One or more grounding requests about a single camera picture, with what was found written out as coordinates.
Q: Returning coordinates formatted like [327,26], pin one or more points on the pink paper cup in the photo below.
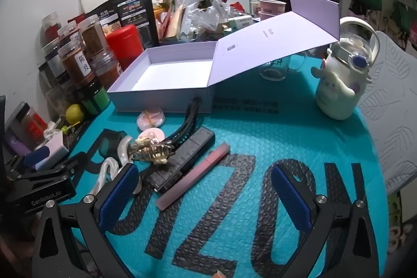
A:
[267,17]
[272,6]

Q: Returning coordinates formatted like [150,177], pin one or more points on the green jar with black lid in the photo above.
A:
[96,99]

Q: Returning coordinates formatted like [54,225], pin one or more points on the pink round compact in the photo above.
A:
[153,134]

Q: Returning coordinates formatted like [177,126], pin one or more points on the red snack packet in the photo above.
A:
[166,25]

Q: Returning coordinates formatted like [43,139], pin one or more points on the clear round compact lid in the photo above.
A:
[151,118]

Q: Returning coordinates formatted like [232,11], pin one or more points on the long black printed box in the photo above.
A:
[182,160]

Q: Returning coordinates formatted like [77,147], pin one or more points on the clear glass mug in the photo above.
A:
[277,69]

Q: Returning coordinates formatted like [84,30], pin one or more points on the clear plastic bag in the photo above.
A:
[208,17]

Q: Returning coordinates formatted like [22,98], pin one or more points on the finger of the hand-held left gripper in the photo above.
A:
[36,157]
[70,164]

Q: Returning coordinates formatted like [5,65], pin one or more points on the red label spice bottle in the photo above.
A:
[32,126]

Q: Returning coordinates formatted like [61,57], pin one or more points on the group of clear spice jars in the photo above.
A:
[81,66]

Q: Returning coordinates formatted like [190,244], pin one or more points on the yellow-green lemon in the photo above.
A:
[75,113]

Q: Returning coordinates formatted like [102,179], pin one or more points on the cream cartoon water bottle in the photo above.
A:
[338,82]

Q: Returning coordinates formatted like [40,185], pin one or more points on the teal bubble mailer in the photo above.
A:
[247,121]

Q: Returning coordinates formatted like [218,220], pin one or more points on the beige packet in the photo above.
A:
[177,20]

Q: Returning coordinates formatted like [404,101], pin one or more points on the white power bank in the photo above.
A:
[58,143]

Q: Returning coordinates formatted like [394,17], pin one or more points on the white pearly claw clip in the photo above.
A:
[107,170]

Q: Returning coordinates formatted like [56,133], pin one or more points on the gold pearl claw clip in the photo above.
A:
[153,152]

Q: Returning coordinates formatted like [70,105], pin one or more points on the dark translucent claw clip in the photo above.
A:
[109,143]

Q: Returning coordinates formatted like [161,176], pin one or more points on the black banana hair clip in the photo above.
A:
[187,121]

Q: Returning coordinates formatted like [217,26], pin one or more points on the green and white carton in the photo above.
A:
[241,24]

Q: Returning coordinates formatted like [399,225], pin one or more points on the slim pink box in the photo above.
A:
[195,178]

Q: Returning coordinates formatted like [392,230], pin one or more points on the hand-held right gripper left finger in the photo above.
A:
[119,196]

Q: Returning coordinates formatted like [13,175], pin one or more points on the purple gift box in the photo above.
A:
[163,95]

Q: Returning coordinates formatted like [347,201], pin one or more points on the black foil pouch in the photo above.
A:
[133,11]

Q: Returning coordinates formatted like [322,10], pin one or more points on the white embossed chair cushion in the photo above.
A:
[391,102]

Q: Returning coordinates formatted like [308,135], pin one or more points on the red canister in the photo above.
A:
[125,43]

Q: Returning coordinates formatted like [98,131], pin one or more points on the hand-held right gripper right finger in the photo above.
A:
[291,196]

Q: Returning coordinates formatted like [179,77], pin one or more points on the purple tube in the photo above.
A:
[16,144]

